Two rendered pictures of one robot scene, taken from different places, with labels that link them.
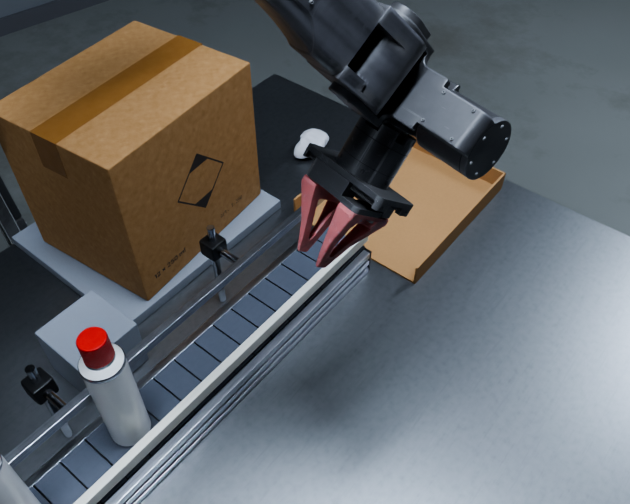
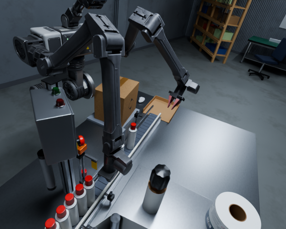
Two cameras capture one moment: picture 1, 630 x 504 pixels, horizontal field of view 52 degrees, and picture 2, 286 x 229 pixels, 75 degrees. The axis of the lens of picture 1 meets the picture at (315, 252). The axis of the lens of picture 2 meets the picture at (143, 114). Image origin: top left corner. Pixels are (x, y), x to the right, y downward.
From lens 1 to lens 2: 68 cm
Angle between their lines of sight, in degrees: 18
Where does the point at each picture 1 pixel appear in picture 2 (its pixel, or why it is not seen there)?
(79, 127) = not seen: hidden behind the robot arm
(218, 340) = (140, 132)
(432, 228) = (169, 114)
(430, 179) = (165, 106)
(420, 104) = (188, 83)
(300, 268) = (150, 120)
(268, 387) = (149, 141)
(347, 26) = (183, 72)
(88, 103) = not seen: hidden behind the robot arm
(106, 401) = (132, 137)
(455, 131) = (194, 87)
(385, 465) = (174, 151)
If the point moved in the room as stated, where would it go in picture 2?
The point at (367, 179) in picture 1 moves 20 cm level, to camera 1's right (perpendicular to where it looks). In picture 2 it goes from (179, 95) to (207, 95)
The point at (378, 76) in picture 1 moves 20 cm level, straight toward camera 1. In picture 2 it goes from (184, 79) to (196, 97)
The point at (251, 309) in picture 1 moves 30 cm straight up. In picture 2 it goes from (143, 126) to (150, 94)
